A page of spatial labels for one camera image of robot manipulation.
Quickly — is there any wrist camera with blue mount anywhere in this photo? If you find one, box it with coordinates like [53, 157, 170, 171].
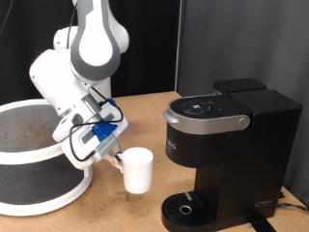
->
[91, 121, 119, 155]

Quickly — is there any white plastic mug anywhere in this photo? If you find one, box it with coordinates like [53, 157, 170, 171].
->
[115, 146, 155, 195]

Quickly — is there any Keurig lid with silver handle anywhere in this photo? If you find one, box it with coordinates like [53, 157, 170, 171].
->
[161, 94, 254, 136]

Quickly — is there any white two-tier turntable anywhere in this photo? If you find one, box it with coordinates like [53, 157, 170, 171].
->
[0, 99, 94, 218]

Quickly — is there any black curtain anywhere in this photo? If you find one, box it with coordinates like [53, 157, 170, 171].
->
[0, 0, 182, 105]

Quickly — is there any black strap under machine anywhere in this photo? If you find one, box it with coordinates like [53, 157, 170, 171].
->
[245, 211, 278, 232]

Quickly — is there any braided power cable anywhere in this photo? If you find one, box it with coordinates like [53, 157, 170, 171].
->
[276, 201, 309, 214]

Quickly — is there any thin black hanging cable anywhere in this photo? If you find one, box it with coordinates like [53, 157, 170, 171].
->
[0, 0, 14, 37]

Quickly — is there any black drip tray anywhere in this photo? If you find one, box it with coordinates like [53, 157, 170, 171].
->
[160, 190, 216, 232]

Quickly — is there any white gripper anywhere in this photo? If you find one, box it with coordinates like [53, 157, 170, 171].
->
[60, 105, 129, 174]

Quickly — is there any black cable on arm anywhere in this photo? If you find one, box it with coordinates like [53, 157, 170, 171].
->
[69, 86, 125, 162]

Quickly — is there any black Keurig coffee machine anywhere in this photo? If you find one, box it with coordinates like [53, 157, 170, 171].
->
[160, 77, 303, 232]

